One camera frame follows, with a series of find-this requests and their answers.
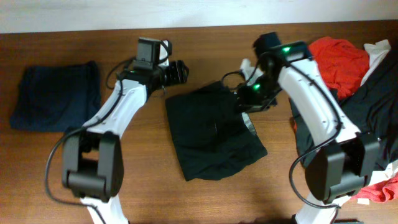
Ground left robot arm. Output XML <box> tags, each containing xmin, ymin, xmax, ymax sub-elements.
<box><xmin>62</xmin><ymin>37</ymin><xmax>189</xmax><ymax>223</ymax></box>

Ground folded navy blue garment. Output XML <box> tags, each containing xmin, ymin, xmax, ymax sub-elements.
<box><xmin>9</xmin><ymin>61</ymin><xmax>101</xmax><ymax>132</ymax></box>

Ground black garment with white letters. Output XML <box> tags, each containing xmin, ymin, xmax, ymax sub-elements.
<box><xmin>289</xmin><ymin>46</ymin><xmax>398</xmax><ymax>172</ymax></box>

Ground red and white garment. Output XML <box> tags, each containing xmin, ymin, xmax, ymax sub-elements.
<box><xmin>336</xmin><ymin>161</ymin><xmax>397</xmax><ymax>205</ymax></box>

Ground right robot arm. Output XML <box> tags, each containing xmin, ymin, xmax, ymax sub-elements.
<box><xmin>234</xmin><ymin>32</ymin><xmax>380</xmax><ymax>223</ymax></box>

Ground black shorts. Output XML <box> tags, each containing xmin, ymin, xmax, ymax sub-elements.
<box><xmin>165</xmin><ymin>82</ymin><xmax>267</xmax><ymax>181</ymax></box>

